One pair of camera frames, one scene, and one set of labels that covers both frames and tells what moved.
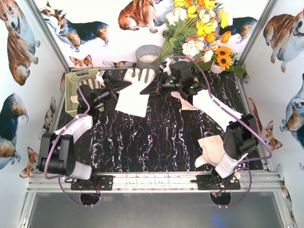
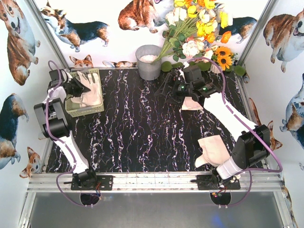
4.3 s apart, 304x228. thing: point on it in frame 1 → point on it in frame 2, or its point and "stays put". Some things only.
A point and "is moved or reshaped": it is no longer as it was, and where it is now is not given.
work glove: [185, 105] stays put
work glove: [130, 101] is moved or reshaped
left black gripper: [110, 87] → [77, 88]
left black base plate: [95, 183] stays put
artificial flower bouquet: [192, 27] stays put
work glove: [134, 89] is moved or reshaped
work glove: [213, 150] stays put
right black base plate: [213, 182] stays put
